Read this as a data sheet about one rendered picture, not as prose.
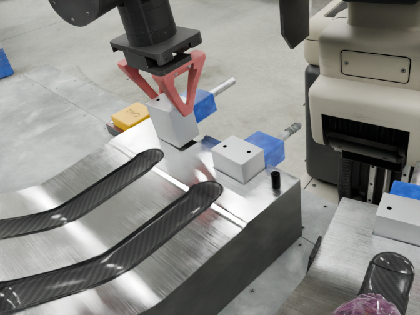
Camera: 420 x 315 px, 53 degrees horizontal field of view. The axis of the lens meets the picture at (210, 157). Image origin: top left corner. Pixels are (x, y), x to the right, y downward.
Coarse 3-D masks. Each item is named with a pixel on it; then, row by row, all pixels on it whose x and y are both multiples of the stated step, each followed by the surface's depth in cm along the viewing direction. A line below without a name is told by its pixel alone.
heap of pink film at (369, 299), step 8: (360, 296) 35; (368, 296) 36; (376, 296) 36; (344, 304) 34; (352, 304) 34; (360, 304) 33; (368, 304) 34; (376, 304) 33; (384, 304) 33; (392, 304) 34; (336, 312) 32; (344, 312) 32; (352, 312) 31; (360, 312) 31; (368, 312) 31; (376, 312) 31; (384, 312) 32; (392, 312) 33
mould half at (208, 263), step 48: (144, 144) 56; (48, 192) 52; (144, 192) 49; (240, 192) 46; (288, 192) 45; (0, 240) 42; (48, 240) 43; (96, 240) 44; (192, 240) 42; (240, 240) 42; (288, 240) 49; (96, 288) 38; (144, 288) 38; (192, 288) 40; (240, 288) 46
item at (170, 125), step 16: (160, 96) 55; (208, 96) 55; (160, 112) 53; (176, 112) 52; (192, 112) 54; (208, 112) 56; (160, 128) 55; (176, 128) 53; (192, 128) 54; (176, 144) 54
